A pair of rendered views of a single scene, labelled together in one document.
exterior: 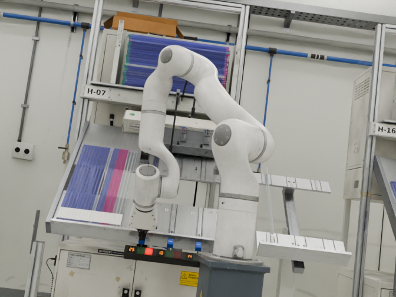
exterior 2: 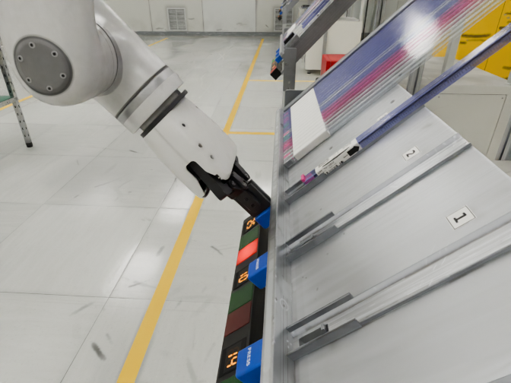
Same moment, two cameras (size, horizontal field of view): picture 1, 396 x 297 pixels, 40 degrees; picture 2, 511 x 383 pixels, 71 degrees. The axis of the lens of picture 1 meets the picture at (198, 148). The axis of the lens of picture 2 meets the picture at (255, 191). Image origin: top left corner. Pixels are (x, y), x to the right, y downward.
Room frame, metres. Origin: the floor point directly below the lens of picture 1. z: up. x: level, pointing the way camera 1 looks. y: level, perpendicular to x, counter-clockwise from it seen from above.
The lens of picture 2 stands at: (2.13, -0.23, 0.96)
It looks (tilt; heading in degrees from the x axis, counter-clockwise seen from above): 29 degrees down; 96
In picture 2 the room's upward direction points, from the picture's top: straight up
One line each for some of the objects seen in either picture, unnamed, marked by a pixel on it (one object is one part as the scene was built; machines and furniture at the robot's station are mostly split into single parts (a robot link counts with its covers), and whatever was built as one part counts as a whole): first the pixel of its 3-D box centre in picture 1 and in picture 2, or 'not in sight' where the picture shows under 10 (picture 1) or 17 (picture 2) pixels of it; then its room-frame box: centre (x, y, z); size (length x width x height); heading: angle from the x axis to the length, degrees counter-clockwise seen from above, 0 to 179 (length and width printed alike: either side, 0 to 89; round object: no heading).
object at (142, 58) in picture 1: (175, 68); not in sight; (2.64, 0.16, 1.52); 0.51 x 0.13 x 0.27; 92
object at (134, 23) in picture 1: (163, 28); not in sight; (2.94, 0.28, 1.82); 0.68 x 0.30 x 0.20; 92
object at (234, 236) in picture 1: (235, 230); not in sight; (1.65, -0.14, 0.79); 0.19 x 0.19 x 0.18
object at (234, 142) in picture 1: (237, 159); not in sight; (1.63, -0.12, 1.00); 0.19 x 0.12 x 0.24; 139
